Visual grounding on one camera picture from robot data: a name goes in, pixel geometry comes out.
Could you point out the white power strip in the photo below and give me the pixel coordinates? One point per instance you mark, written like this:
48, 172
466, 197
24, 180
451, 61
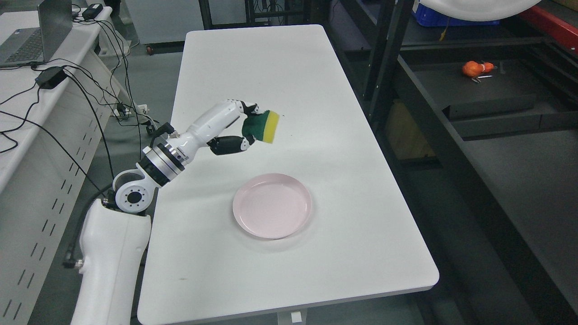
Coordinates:
121, 111

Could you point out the green yellow sponge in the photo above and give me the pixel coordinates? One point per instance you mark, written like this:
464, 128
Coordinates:
261, 127

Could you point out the grey laptop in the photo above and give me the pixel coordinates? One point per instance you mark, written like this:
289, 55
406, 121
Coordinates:
39, 44

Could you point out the blue plastic crate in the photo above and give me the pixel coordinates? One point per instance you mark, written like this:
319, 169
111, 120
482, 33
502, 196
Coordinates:
428, 17

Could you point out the red metal beam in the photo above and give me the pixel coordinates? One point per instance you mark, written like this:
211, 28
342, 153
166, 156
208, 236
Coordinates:
560, 30

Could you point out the black power brick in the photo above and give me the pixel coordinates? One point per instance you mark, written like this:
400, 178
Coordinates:
92, 11

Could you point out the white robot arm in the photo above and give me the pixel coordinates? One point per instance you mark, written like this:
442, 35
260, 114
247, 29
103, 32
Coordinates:
112, 236

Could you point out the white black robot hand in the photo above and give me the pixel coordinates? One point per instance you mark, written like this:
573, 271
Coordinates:
210, 124

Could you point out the pink round plate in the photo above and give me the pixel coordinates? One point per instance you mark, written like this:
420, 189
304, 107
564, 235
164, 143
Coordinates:
272, 206

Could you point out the orange toy on shelf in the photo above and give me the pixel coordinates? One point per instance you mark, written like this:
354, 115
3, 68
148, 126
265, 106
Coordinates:
474, 70

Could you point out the black power adapter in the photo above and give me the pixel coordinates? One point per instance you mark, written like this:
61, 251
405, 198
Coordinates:
51, 77

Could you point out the white side desk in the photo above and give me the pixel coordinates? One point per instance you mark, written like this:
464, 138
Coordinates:
51, 141

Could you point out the black metal shelf rack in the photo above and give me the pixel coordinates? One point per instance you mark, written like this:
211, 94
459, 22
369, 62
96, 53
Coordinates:
488, 169

